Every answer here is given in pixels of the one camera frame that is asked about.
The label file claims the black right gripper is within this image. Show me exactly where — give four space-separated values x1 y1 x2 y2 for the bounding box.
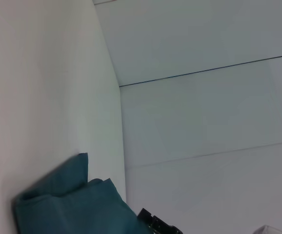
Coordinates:
137 208 184 234

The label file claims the teal blue shirt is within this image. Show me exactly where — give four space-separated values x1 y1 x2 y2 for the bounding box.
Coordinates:
13 153 154 234

